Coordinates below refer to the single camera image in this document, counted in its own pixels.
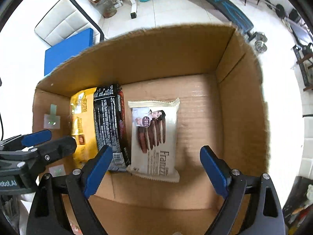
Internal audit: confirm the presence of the black snack pack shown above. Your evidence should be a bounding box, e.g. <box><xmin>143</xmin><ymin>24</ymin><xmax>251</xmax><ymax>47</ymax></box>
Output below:
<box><xmin>93</xmin><ymin>84</ymin><xmax>130</xmax><ymax>172</ymax></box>

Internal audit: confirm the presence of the white chocolate wafer pack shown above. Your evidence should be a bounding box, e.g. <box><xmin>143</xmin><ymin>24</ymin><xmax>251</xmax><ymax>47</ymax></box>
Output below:
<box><xmin>127</xmin><ymin>98</ymin><xmax>180</xmax><ymax>183</ymax></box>

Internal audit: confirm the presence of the yellow snack bag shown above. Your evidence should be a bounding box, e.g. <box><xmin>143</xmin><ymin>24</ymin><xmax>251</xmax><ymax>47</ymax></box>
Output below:
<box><xmin>70</xmin><ymin>88</ymin><xmax>98</xmax><ymax>169</ymax></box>

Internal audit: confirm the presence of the white padded chair left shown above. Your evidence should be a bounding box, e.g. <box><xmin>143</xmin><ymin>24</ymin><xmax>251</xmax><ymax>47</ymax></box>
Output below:
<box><xmin>34</xmin><ymin>0</ymin><xmax>104</xmax><ymax>46</ymax></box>

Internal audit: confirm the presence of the clear water jug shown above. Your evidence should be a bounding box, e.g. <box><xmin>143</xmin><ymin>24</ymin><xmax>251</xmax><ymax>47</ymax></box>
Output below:
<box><xmin>96</xmin><ymin>0</ymin><xmax>124</xmax><ymax>19</ymax></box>

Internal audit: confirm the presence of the open cardboard box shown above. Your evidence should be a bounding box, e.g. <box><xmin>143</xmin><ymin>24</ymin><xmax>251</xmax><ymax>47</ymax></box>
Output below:
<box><xmin>31</xmin><ymin>22</ymin><xmax>271</xmax><ymax>235</ymax></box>

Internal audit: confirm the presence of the dark wooden chair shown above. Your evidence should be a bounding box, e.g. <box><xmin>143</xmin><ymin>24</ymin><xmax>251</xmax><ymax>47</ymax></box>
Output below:
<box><xmin>292</xmin><ymin>43</ymin><xmax>313</xmax><ymax>92</ymax></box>

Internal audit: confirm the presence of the chrome dumbbell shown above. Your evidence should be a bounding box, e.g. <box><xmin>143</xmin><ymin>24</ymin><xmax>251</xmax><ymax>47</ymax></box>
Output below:
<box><xmin>255</xmin><ymin>32</ymin><xmax>267</xmax><ymax>54</ymax></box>

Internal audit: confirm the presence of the small barbell on floor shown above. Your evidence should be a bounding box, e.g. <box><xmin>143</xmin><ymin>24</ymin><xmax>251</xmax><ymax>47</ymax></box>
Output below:
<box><xmin>265</xmin><ymin>0</ymin><xmax>287</xmax><ymax>19</ymax></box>

